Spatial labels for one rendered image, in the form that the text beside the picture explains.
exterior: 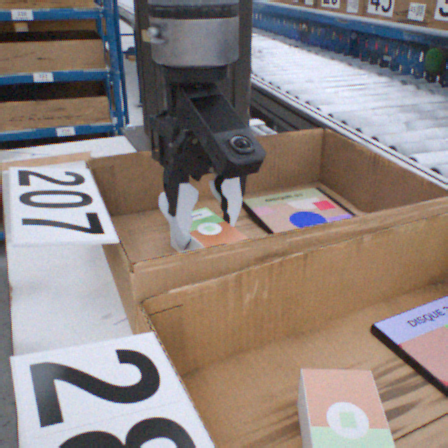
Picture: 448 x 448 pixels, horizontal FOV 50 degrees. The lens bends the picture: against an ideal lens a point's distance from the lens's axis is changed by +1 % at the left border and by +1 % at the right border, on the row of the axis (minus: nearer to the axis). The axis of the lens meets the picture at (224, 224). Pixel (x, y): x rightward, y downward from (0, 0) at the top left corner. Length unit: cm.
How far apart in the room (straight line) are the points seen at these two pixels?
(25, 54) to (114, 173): 125
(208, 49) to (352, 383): 32
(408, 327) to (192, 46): 34
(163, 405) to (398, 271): 32
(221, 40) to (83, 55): 143
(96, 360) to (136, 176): 41
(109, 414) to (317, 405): 16
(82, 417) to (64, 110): 170
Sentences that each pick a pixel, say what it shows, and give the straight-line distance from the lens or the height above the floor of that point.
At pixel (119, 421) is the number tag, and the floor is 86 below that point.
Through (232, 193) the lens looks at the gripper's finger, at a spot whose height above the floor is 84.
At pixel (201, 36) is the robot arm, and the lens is 48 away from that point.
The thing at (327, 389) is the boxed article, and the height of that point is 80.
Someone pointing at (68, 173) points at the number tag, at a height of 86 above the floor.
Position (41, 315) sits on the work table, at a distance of 56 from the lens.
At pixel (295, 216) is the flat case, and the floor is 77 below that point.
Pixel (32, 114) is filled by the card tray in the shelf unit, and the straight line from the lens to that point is 195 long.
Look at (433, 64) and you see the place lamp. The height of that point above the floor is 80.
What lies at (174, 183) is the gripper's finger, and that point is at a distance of 52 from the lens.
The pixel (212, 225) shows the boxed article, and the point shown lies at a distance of 58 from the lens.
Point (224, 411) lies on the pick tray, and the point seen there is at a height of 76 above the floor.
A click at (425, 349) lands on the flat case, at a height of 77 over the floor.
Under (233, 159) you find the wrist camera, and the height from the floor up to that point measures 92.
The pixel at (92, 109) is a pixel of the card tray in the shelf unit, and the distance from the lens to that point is 194.
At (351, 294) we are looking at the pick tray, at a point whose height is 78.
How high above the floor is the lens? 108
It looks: 29 degrees down
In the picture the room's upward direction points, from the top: straight up
